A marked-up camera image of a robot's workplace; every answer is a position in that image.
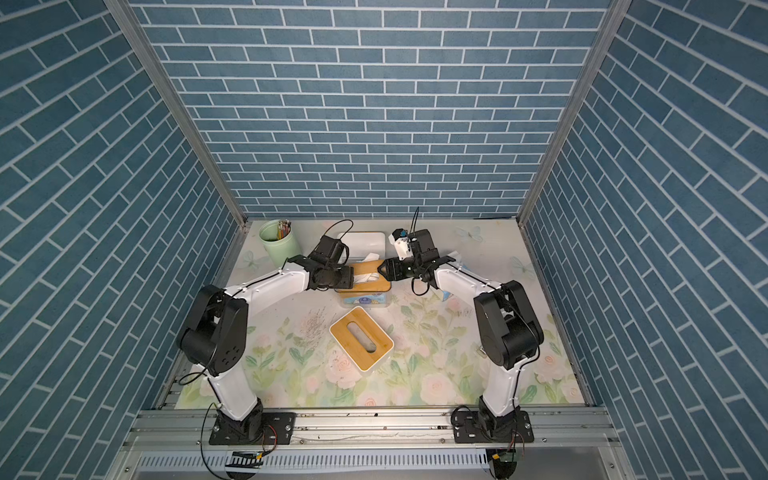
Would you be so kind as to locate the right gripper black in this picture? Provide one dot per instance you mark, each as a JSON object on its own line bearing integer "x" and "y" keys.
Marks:
{"x": 394, "y": 269}

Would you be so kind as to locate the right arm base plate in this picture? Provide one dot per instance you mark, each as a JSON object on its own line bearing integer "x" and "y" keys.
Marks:
{"x": 480, "y": 426}

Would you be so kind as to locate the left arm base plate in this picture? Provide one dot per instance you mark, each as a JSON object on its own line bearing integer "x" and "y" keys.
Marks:
{"x": 268, "y": 428}

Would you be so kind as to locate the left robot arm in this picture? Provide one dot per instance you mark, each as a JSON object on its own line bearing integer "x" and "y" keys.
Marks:
{"x": 213, "y": 336}

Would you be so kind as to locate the aluminium mounting rail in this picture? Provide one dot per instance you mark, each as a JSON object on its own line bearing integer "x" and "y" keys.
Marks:
{"x": 422, "y": 427}

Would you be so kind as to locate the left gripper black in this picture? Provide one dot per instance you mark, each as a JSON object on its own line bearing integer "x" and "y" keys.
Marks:
{"x": 347, "y": 279}

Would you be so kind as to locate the green pencil cup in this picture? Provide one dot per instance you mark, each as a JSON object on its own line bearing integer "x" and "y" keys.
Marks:
{"x": 279, "y": 251}

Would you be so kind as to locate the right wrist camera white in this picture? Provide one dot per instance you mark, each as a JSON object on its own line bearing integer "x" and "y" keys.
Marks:
{"x": 399, "y": 239}

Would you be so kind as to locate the bundle of coloured pencils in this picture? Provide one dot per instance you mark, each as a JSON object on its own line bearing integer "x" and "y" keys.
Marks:
{"x": 283, "y": 229}

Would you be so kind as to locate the blue tissue pack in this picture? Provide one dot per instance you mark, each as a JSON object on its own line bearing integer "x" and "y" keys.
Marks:
{"x": 451, "y": 278}
{"x": 367, "y": 273}

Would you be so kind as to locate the white box with bamboo lid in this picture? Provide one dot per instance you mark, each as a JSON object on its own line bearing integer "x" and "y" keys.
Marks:
{"x": 362, "y": 338}

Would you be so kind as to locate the white plastic box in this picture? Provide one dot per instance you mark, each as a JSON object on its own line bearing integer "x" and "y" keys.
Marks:
{"x": 364, "y": 246}

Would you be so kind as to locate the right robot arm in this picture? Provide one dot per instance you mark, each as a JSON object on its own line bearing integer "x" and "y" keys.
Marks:
{"x": 510, "y": 332}

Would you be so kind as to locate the bamboo lid with slot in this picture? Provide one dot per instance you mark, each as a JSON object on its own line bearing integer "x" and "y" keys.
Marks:
{"x": 366, "y": 279}

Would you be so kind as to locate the clear plastic tissue box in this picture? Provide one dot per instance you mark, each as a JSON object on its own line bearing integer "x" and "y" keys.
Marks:
{"x": 365, "y": 297}

